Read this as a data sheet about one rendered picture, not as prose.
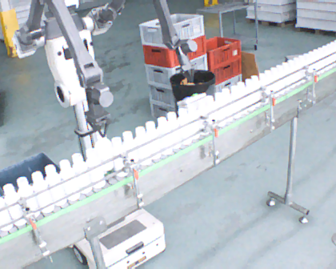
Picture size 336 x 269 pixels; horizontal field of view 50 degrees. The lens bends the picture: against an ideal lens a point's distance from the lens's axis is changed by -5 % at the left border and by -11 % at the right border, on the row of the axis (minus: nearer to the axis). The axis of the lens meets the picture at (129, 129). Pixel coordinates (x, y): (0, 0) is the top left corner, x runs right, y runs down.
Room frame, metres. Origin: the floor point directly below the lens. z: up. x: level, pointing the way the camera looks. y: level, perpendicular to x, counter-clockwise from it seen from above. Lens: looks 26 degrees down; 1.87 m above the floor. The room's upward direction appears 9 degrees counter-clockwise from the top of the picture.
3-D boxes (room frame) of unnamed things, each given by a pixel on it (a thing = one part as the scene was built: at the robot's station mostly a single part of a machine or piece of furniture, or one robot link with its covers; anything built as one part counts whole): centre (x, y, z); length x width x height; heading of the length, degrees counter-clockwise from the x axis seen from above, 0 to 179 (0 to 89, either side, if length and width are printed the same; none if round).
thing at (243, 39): (6.17, -1.94, 0.49); 1.05 x 0.55 x 0.99; 120
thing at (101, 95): (1.33, 0.09, 1.41); 0.12 x 0.09 x 0.12; 31
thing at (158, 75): (4.06, -0.63, 0.55); 0.61 x 0.41 x 0.22; 128
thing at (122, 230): (2.03, 0.24, 0.24); 0.68 x 0.53 x 0.41; 30
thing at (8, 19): (8.86, 2.36, 0.55); 0.40 x 0.40 x 1.10; 30
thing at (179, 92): (3.46, -0.68, 0.32); 0.45 x 0.45 x 0.64
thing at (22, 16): (11.04, 2.60, 0.50); 1.24 x 1.03 x 1.00; 123
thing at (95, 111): (1.36, 0.11, 1.32); 0.10 x 0.07 x 0.07; 31
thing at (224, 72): (4.50, -1.18, 0.33); 0.61 x 0.41 x 0.22; 123
